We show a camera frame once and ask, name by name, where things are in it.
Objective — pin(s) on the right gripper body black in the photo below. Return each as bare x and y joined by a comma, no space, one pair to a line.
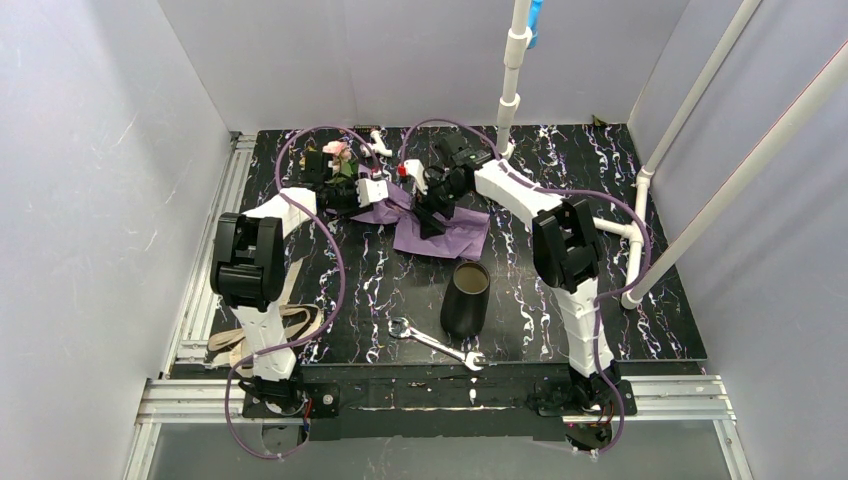
431,206

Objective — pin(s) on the small spring connector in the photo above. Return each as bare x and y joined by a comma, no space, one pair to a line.
375,142

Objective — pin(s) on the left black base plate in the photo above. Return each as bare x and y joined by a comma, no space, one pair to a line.
314,401

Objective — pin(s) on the black vase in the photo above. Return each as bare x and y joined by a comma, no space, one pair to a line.
465,303

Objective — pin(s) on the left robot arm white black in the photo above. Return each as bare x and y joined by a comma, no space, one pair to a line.
248,269

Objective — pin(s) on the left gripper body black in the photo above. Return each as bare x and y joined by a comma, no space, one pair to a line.
324,177

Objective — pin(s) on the purple wrapping paper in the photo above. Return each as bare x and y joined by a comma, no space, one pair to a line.
464,238

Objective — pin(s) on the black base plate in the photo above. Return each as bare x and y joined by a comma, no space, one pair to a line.
586,397
314,401

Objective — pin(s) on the silver wrench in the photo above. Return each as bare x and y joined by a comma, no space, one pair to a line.
400,328

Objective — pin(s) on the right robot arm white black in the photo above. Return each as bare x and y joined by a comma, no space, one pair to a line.
565,245

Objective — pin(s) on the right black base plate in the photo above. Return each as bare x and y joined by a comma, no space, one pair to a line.
586,397

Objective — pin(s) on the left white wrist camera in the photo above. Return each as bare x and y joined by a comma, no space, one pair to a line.
371,190

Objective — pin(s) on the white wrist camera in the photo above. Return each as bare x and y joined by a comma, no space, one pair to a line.
371,190
413,171

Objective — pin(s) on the pink flower bunch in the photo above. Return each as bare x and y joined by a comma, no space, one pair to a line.
338,159

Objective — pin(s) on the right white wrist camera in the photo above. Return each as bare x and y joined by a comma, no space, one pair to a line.
413,171

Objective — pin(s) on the white pvc pipe frame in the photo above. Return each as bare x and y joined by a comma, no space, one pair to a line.
781,245

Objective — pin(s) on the aluminium rail frame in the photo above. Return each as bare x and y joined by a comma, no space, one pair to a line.
418,400

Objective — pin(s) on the blue clip on pipe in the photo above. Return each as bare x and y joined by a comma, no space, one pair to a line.
533,16

